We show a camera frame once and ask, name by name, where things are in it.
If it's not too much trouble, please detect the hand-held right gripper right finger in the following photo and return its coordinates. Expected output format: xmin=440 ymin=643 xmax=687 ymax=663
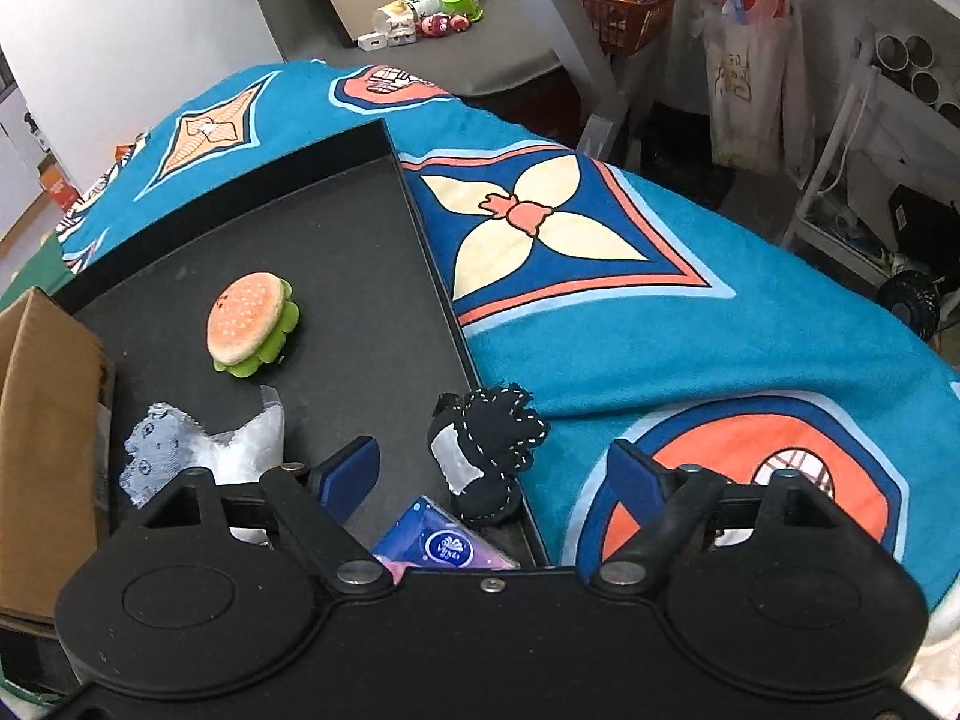
xmin=589 ymin=439 xmax=897 ymax=593

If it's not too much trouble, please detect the grey metal frame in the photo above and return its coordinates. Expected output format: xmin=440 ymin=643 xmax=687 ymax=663
xmin=484 ymin=0 xmax=627 ymax=158

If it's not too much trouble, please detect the black stitched plush toy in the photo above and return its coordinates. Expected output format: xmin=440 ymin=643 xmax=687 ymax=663
xmin=426 ymin=384 xmax=551 ymax=527

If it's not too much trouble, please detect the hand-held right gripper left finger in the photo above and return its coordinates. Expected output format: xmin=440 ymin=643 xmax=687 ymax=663
xmin=139 ymin=435 xmax=395 ymax=593

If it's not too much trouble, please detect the green cloth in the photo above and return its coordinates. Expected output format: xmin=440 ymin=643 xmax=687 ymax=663
xmin=0 ymin=236 xmax=83 ymax=312

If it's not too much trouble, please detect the burger plush toy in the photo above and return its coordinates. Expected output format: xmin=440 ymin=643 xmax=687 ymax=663
xmin=206 ymin=272 xmax=301 ymax=378

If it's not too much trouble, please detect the black box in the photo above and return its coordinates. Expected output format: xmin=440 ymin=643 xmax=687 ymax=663
xmin=889 ymin=184 xmax=960 ymax=275

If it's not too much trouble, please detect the white rack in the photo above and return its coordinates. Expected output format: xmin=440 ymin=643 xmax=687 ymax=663
xmin=780 ymin=22 xmax=960 ymax=293

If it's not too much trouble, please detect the orange plastic basket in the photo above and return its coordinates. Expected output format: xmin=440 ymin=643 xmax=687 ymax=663
xmin=577 ymin=0 xmax=687 ymax=57

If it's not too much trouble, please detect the orange carton box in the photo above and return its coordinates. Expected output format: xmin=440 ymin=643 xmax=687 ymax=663
xmin=37 ymin=157 xmax=80 ymax=215

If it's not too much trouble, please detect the white bedding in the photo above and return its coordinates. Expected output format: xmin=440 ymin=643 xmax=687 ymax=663
xmin=904 ymin=600 xmax=960 ymax=713

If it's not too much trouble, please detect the brown cardboard box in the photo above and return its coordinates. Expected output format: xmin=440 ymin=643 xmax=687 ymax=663
xmin=0 ymin=286 xmax=116 ymax=623

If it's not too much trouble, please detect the white plastic bag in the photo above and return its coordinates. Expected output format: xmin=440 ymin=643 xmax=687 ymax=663
xmin=701 ymin=0 xmax=796 ymax=173

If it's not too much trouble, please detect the blue pink tissue packet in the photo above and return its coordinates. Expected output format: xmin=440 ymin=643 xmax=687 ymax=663
xmin=371 ymin=495 xmax=520 ymax=584

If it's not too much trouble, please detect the black fan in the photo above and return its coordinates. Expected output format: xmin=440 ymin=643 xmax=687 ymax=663
xmin=877 ymin=270 xmax=942 ymax=342

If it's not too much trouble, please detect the blue printed blanket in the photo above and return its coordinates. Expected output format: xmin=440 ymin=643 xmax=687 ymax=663
xmin=56 ymin=60 xmax=960 ymax=612

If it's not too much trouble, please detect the black tray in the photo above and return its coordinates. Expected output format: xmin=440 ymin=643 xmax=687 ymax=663
xmin=56 ymin=118 xmax=552 ymax=567

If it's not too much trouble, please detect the clear plastic bottle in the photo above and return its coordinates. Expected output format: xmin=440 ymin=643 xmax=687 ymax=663
xmin=375 ymin=0 xmax=518 ymax=35

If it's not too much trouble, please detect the clear bubble wrap bag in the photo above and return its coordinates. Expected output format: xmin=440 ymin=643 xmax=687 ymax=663
xmin=120 ymin=385 xmax=287 ymax=541

